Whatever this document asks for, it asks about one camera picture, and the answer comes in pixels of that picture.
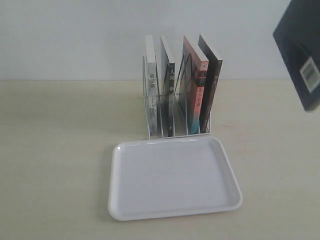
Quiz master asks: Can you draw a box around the blue moon cover book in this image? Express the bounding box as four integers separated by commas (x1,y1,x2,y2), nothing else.
273,0,320,112

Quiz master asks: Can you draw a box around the clear acrylic book rack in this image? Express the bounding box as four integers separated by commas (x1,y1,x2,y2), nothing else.
141,53,213,140

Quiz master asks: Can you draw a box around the white grey spine book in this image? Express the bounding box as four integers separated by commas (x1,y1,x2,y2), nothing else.
145,34,158,136

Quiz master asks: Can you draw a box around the black grey spine book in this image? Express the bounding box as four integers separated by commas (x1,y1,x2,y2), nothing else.
160,36,175,137

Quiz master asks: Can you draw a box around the red teal spine book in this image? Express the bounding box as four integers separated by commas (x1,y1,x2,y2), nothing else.
178,35,209,135

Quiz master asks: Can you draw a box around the dark brown spine book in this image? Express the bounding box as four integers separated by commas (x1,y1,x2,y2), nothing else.
198,34,223,134

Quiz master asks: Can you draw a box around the white plastic tray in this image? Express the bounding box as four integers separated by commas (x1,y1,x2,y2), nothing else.
108,136,243,221

